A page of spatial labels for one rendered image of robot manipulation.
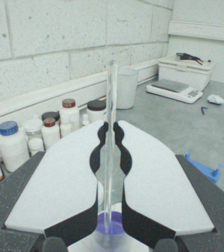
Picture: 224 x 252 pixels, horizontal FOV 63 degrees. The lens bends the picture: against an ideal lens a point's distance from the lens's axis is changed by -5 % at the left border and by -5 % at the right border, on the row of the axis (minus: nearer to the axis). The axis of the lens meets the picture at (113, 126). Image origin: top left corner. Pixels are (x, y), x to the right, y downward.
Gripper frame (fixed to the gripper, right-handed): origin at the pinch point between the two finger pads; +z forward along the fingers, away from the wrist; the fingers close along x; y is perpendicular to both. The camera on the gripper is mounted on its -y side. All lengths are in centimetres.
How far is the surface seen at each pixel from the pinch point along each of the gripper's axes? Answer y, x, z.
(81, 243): 17.2, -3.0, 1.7
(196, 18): -16, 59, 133
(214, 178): 24.9, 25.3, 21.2
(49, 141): 22.3, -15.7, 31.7
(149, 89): 23, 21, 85
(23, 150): 20.4, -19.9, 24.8
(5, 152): 19.8, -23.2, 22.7
